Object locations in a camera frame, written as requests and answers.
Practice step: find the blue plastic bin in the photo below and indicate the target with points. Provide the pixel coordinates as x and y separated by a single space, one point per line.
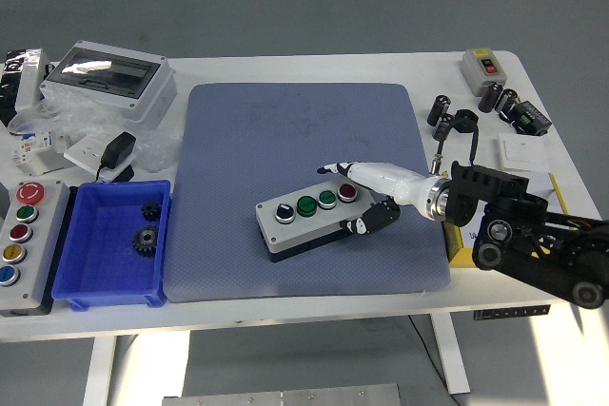
100 258

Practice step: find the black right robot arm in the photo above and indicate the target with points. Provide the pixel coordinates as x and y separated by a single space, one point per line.
480 187

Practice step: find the black table control panel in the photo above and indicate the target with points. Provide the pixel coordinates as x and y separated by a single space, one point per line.
509 313

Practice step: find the grey five-button control box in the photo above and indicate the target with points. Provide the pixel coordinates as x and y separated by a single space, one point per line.
43 244

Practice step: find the black module green terminals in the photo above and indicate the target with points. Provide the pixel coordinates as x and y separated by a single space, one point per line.
533 118

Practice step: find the white wall switch plate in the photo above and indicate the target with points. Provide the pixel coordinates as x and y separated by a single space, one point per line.
523 151

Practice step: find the grey four-button control box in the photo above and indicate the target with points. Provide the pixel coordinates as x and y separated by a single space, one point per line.
314 230

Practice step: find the white table leg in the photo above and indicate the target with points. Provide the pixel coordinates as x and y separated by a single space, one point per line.
97 373
452 358

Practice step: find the white rectangular box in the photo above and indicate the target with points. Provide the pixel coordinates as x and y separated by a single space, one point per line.
29 85

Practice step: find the black power adapter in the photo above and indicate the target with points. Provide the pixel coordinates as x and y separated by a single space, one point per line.
118 147

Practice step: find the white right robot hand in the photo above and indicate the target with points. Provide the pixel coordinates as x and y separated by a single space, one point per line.
380 175

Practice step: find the grey-blue table mat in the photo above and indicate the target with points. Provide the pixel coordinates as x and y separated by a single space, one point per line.
238 140

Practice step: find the grey distribution box clear lid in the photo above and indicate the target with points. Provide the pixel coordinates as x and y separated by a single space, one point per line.
143 97

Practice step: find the white wall socket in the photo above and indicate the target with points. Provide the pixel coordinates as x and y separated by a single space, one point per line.
83 151

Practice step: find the black hex nut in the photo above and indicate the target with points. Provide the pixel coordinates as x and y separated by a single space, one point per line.
464 124

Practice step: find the grey metal plate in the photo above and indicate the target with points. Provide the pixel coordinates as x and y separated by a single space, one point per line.
285 396

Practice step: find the yellow white carton box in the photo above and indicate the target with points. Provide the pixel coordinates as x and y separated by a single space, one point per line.
457 254

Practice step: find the small black gear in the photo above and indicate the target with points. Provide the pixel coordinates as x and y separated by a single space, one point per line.
151 211

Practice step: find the grey red-green switch box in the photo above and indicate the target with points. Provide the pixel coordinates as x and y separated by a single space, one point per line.
473 68

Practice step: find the black foil packet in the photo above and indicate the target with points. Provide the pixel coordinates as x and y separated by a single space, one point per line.
7 87

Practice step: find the clear plastic bag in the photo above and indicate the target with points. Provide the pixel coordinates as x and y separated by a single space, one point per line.
81 116

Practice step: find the large black gear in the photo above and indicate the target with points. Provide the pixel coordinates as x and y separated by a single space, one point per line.
145 240

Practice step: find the white circuit breaker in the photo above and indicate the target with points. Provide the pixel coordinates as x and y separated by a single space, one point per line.
35 151

